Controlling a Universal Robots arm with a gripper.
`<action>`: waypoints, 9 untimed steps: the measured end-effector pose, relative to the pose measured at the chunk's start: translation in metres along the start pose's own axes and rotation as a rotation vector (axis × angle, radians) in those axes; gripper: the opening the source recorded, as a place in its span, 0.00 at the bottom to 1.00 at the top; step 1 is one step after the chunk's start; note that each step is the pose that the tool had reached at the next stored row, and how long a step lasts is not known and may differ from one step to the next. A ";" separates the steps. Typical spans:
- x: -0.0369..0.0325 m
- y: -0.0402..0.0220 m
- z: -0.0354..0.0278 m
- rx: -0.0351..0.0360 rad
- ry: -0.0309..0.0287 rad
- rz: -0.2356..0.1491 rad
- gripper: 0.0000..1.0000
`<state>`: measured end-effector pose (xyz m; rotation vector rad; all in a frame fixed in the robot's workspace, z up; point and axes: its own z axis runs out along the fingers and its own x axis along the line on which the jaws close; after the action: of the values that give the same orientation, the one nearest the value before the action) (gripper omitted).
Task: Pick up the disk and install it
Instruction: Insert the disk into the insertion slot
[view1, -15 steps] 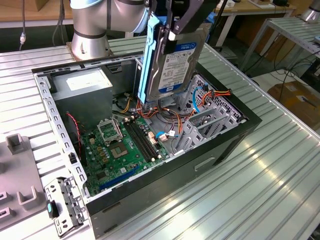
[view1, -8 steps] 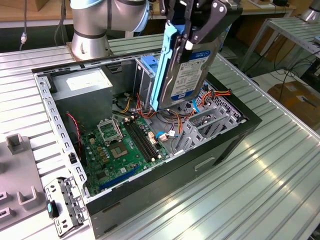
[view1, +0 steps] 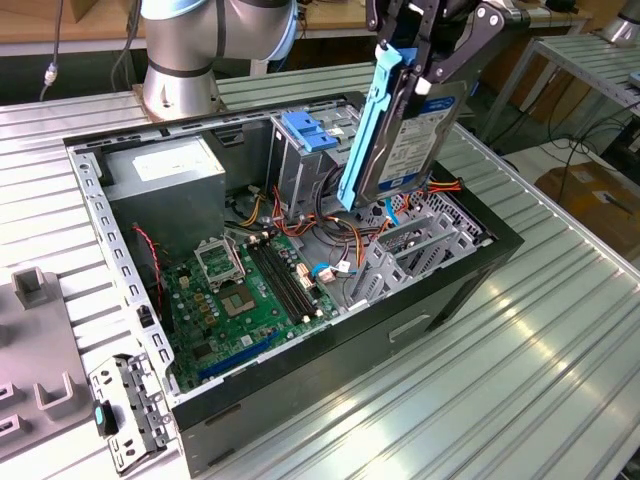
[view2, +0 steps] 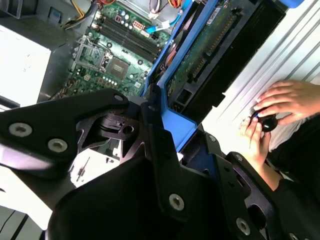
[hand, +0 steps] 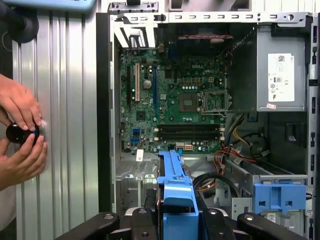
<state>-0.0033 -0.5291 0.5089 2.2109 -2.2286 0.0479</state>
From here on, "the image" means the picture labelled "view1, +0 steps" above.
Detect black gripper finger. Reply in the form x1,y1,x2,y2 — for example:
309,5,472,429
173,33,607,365
412,0,506,97
364,0,404,51

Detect hard disk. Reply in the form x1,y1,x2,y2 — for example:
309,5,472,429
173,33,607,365
337,42,469,211

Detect orange red power wire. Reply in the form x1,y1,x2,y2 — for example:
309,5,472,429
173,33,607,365
399,178,466,212

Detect grey metal disk bay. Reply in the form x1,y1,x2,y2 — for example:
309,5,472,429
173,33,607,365
344,164,496,311

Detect brown cardboard box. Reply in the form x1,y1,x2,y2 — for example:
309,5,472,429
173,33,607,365
512,49,596,126
69,0,101,24
535,162,640,251

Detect metal slat side table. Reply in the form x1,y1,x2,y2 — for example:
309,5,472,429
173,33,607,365
492,30,640,146

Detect blue plastic drive latch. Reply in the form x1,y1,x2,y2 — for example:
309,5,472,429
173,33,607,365
281,110,341,155

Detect grey metal drive cage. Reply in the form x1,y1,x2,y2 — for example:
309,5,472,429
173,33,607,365
267,102,369,221

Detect black RAM slot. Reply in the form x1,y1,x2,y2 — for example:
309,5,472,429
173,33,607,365
248,240,306,324
262,238,324,319

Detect metal locking lever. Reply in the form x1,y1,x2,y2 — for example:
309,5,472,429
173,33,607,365
225,233,247,281

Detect grey power supply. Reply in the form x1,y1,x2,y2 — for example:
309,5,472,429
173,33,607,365
99,135,229,259

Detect metal socket cover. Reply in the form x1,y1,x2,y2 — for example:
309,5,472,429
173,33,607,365
193,238,247,294

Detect CPU socket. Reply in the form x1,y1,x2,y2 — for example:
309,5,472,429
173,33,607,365
215,280,260,320

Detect green motherboard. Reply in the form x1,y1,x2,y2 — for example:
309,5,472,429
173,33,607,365
162,232,341,396

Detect black PC case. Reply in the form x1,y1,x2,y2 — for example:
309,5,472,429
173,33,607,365
63,90,525,479

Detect blue expansion slot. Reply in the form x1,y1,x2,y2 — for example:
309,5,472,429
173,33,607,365
197,332,279,382

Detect grey parts rack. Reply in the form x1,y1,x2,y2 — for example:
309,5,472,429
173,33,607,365
0,266,109,464

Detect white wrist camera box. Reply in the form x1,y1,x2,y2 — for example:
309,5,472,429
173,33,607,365
499,0,532,26

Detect orange black wire bundle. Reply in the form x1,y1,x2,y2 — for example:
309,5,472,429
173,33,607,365
224,183,394,274

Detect short blue wire white plug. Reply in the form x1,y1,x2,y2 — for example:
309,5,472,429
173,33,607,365
309,258,357,286

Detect wooden desk white frame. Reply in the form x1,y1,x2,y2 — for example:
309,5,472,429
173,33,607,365
0,0,594,96

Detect red black fan wire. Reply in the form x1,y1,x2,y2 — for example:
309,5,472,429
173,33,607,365
130,224,166,316

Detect black cable brass plug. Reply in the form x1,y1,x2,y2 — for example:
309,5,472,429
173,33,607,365
38,0,66,101

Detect metal slot bracket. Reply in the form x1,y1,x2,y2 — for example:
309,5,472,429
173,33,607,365
87,352,174,476

